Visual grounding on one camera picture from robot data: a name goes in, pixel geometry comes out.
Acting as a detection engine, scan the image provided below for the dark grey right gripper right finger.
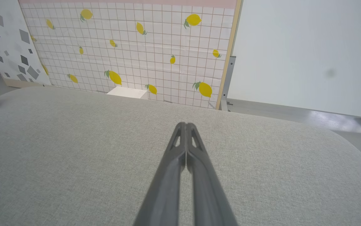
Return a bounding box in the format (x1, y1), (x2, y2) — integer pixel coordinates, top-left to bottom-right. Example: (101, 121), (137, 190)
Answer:
(186, 123), (239, 226)

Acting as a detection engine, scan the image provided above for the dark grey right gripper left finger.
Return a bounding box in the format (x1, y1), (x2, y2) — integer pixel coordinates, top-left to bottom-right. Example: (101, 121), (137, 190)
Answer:
(133, 122), (187, 226)

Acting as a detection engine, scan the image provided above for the light grey fabric sofa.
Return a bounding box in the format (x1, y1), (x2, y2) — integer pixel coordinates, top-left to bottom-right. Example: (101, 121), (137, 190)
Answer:
(0, 86), (361, 226)

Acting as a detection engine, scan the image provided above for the white rectangular box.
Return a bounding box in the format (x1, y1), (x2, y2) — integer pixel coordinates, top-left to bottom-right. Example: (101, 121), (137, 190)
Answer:
(106, 86), (148, 100)

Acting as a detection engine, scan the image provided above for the lemon print tile partition panel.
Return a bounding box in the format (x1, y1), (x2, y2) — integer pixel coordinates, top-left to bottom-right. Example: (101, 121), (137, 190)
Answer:
(19, 0), (243, 110)

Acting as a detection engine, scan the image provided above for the plain white partition panel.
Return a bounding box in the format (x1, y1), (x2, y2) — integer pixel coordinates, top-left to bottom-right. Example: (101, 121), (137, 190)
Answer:
(227, 0), (361, 120)

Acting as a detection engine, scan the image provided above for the white panel with grey diamonds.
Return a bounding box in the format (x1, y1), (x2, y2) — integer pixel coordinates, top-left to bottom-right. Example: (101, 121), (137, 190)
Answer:
(0, 0), (52, 88)

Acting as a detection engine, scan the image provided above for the grey metal panel bracket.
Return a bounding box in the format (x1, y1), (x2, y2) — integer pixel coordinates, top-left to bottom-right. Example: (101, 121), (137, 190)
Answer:
(219, 56), (236, 112)

